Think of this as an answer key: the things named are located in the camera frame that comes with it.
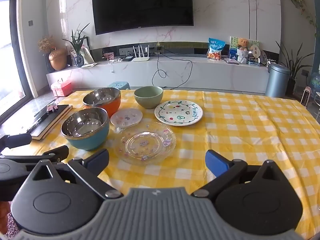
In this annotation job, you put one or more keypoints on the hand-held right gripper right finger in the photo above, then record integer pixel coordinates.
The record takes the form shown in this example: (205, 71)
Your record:
(215, 163)

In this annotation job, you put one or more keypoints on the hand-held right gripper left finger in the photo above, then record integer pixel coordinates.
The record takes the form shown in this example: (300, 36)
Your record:
(98, 159)

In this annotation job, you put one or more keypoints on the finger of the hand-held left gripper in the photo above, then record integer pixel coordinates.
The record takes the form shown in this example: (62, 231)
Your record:
(56, 153)
(16, 140)

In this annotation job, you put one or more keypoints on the blue steel bowl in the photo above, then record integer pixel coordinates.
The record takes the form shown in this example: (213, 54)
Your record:
(87, 137)

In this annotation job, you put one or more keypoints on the clear glass plate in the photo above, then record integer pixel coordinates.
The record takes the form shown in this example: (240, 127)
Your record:
(145, 145)

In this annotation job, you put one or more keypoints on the small white plate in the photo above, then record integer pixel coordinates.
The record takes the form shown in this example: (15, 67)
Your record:
(126, 117)

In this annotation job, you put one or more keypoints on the orange steel bowl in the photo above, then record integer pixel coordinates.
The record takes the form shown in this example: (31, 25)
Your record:
(112, 105)

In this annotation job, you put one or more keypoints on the white fruit-painted plate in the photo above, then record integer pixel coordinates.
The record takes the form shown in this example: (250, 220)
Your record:
(178, 113)

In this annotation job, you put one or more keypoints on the green ceramic bowl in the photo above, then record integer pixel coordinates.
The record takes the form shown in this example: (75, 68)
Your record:
(148, 100)

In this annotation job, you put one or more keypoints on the stack of dark notebooks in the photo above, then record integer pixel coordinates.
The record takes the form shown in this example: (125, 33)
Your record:
(53, 121)

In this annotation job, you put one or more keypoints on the yellow checked tablecloth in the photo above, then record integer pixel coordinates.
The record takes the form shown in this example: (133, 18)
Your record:
(250, 135)

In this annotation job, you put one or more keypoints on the pink bow clip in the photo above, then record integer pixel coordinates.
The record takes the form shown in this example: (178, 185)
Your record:
(52, 107)

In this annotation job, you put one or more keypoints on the pink storage box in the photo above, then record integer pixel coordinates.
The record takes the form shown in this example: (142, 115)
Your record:
(61, 88)

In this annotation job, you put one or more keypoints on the light blue stool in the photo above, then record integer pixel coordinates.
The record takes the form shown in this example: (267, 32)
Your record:
(119, 85)

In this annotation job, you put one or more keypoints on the white marble TV cabinet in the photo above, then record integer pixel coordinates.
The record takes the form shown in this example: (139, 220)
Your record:
(212, 75)

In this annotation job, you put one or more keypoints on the gold vase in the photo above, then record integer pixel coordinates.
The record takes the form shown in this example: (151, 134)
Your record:
(58, 60)

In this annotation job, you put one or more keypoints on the blue glass vase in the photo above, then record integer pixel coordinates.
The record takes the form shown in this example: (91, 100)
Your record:
(79, 60)

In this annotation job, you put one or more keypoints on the dried flower bunch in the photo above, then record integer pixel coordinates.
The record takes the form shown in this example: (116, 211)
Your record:
(46, 43)

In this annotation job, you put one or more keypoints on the small pink photo card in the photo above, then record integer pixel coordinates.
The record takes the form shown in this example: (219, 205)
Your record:
(108, 56)

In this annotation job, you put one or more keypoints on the purple tablet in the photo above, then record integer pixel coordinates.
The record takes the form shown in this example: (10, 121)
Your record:
(232, 61)

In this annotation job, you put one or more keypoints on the grey trash can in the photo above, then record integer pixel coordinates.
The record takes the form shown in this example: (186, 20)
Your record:
(277, 80)

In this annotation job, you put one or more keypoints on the black set-top box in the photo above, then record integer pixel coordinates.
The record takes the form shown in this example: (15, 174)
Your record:
(127, 59)

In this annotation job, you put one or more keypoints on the white router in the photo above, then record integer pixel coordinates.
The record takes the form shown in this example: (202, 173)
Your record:
(140, 59)

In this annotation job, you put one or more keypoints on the teddy bear in basket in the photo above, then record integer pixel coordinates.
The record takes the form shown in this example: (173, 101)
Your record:
(242, 56)

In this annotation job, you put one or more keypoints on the pink small chair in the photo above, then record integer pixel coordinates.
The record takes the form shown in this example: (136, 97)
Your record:
(306, 96)

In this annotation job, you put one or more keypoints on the green leafy plant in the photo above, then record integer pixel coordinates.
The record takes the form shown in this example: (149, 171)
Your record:
(77, 40)

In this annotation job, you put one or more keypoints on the blue snack bag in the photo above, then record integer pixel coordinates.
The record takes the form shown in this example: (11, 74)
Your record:
(216, 48)

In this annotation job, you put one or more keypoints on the decorative display plate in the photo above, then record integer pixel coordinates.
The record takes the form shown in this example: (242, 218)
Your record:
(263, 56)

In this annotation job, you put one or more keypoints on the round hand fan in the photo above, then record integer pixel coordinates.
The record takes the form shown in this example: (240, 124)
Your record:
(255, 50)

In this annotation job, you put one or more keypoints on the green picture board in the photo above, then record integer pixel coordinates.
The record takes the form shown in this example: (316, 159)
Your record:
(233, 43)

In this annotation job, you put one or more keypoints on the brown teddy bear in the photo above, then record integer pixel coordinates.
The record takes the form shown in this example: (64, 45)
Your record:
(243, 43)

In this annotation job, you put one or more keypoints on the tall potted plant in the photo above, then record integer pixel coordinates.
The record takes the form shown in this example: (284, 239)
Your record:
(293, 62)

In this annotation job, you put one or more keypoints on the blue water bottle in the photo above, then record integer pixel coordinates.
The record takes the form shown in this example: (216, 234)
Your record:
(315, 82)

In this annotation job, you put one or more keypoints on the hanging vine plant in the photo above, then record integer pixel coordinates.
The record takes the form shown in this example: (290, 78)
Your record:
(297, 1)

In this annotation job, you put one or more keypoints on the leaning picture frame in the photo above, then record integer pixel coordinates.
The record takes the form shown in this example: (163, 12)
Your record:
(87, 52)

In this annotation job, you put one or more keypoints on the black wall television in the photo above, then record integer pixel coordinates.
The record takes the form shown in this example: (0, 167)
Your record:
(142, 5)

